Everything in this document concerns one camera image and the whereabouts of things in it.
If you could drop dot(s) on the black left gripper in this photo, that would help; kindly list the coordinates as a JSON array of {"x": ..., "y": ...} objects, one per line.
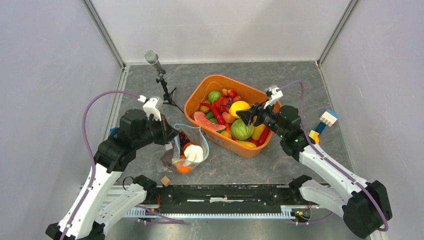
[{"x": 168, "y": 133}]

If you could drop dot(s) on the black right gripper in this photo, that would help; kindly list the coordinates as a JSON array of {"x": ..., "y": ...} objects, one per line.
[{"x": 257, "y": 110}]

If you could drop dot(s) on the yellow lemon toy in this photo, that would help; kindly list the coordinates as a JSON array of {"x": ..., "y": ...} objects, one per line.
[{"x": 238, "y": 106}]

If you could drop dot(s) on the dark purple grape bunch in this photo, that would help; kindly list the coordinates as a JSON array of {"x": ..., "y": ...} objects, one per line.
[{"x": 183, "y": 139}]

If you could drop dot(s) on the small orange pumpkin toy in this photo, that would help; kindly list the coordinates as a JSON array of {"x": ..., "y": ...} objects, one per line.
[{"x": 186, "y": 146}]

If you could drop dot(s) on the dark purple mangosteen toy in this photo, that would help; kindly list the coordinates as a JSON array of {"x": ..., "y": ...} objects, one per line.
[{"x": 167, "y": 158}]

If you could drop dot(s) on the clear zip top bag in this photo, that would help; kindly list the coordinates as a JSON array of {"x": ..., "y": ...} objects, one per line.
[{"x": 196, "y": 137}]

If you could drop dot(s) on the white mushroom toy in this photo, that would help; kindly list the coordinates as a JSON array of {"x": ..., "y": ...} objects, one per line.
[{"x": 194, "y": 154}]

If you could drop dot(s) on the orange fruit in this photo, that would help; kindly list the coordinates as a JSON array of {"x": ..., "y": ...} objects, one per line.
[{"x": 182, "y": 165}]

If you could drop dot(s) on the green custard apple toy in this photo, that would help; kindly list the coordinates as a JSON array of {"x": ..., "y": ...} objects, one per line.
[{"x": 214, "y": 95}]

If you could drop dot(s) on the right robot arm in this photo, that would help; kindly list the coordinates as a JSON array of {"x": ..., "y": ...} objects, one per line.
[{"x": 364, "y": 206}]

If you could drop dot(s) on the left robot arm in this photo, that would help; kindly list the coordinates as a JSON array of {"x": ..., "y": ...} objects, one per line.
[{"x": 86, "y": 220}]

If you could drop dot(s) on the green cabbage toy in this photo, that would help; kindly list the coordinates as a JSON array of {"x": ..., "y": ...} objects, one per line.
[{"x": 241, "y": 131}]

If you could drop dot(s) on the yellow mango toy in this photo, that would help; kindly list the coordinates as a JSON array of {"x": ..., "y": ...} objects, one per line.
[{"x": 257, "y": 132}]

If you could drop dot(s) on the pink peach toy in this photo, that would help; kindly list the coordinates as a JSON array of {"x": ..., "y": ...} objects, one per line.
[{"x": 228, "y": 118}]

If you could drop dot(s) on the lychee cluster toy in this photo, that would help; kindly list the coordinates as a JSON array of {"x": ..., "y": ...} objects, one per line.
[{"x": 228, "y": 97}]

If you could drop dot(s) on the red chili pepper toy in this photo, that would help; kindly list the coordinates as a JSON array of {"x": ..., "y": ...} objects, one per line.
[{"x": 216, "y": 113}]

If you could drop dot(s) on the watermelon slice toy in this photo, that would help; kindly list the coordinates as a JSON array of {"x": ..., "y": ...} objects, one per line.
[{"x": 200, "y": 118}]

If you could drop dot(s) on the orange plastic bin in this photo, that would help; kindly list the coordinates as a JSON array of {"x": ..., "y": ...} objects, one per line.
[{"x": 248, "y": 94}]

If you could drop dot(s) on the brown kiwi toy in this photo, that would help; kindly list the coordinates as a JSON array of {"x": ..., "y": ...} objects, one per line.
[{"x": 204, "y": 108}]

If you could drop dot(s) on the small wooden cube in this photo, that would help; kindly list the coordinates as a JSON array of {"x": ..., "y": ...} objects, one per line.
[{"x": 165, "y": 181}]

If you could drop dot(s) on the orange yellow green block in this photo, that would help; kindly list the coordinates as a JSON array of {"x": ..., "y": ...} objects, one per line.
[{"x": 314, "y": 135}]

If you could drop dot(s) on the black tripod microphone stand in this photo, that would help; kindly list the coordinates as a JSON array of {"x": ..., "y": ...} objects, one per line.
[{"x": 151, "y": 57}]

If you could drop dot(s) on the white blue block stack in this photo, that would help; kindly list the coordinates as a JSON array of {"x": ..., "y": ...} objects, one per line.
[{"x": 327, "y": 119}]

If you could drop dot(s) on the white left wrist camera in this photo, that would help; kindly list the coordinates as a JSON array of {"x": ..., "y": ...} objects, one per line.
[{"x": 152, "y": 106}]

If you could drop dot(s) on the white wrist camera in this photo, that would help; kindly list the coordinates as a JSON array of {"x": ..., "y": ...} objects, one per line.
[
  {"x": 274, "y": 94},
  {"x": 152, "y": 106}
]

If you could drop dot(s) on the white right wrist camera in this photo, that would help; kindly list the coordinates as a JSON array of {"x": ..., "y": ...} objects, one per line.
[{"x": 274, "y": 94}]

